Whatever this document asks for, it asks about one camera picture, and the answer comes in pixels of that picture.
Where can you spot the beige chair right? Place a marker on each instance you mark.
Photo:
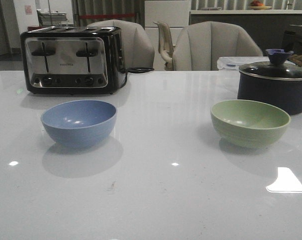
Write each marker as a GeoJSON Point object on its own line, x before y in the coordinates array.
{"type": "Point", "coordinates": [200, 45]}

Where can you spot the dark blue pot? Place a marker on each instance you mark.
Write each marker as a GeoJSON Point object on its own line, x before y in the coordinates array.
{"type": "Point", "coordinates": [285, 94]}

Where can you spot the white cabinet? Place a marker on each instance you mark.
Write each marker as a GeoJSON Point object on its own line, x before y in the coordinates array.
{"type": "Point", "coordinates": [174, 13]}

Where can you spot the glass pot lid blue knob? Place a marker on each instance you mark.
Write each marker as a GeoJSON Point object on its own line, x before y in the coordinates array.
{"type": "Point", "coordinates": [275, 68]}

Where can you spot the fruit plate on counter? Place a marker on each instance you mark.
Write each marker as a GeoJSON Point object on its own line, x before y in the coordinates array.
{"type": "Point", "coordinates": [258, 5]}

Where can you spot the cream office chair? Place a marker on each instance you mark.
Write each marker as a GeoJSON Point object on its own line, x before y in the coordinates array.
{"type": "Point", "coordinates": [165, 45]}

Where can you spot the clear plastic container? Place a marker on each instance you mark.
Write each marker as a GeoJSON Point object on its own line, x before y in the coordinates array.
{"type": "Point", "coordinates": [234, 63]}

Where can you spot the black and chrome toaster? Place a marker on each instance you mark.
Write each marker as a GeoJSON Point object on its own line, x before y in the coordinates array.
{"type": "Point", "coordinates": [73, 60]}

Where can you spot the beige chair left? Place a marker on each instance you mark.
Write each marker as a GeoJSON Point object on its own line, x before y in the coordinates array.
{"type": "Point", "coordinates": [138, 49]}

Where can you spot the beige chair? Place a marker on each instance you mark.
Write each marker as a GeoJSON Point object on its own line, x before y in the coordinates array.
{"type": "Point", "coordinates": [138, 49]}
{"type": "Point", "coordinates": [200, 45]}

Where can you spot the green bowl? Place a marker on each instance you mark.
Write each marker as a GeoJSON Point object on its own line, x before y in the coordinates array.
{"type": "Point", "coordinates": [248, 123]}

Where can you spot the blue bowl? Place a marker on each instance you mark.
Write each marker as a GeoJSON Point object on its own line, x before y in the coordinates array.
{"type": "Point", "coordinates": [80, 124]}

